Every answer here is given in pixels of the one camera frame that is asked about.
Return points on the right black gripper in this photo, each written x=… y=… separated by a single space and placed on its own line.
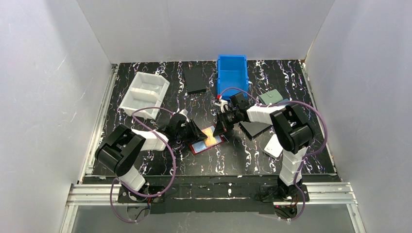
x=223 y=119

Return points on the blue plastic bin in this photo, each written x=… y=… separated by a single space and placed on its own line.
x=232 y=72

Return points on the white card holder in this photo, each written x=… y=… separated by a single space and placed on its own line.
x=273 y=147

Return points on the red card holder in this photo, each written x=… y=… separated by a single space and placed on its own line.
x=207 y=143

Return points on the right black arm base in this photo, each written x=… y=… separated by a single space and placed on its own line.
x=287 y=198

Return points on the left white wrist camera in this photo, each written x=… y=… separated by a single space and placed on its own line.
x=184 y=112

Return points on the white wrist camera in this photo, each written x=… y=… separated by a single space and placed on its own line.
x=184 y=112
x=223 y=104

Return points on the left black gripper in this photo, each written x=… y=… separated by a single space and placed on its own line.
x=190 y=129

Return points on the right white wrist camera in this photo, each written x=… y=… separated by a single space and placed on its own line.
x=223 y=104

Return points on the white divided tray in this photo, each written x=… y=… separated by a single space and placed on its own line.
x=145 y=95

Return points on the black notebook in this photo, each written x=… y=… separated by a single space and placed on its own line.
x=253 y=129

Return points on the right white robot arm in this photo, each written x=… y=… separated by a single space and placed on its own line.
x=292 y=129

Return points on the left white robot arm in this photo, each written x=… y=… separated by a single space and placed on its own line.
x=120 y=149

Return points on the black foam pad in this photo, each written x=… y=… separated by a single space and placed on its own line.
x=195 y=81

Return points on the green card holder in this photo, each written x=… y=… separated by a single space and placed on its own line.
x=270 y=97

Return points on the aluminium frame rail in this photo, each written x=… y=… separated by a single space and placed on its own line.
x=319 y=193

